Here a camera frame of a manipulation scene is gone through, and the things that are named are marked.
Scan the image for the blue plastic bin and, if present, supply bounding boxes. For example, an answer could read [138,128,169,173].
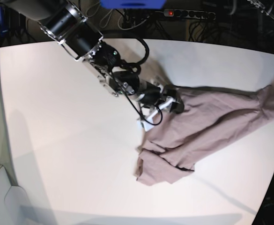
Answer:
[100,0,166,9]

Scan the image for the mauve pink t-shirt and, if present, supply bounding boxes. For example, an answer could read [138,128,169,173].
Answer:
[136,85,274,186]

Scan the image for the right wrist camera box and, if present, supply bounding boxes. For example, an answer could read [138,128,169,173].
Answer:
[137,119,154,132]

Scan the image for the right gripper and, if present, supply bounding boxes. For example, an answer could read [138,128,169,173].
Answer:
[133,79,185,114]

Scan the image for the black power strip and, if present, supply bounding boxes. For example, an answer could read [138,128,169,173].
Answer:
[163,9,216,21]

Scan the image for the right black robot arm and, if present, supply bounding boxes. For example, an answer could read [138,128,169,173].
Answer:
[6,0,184,114]

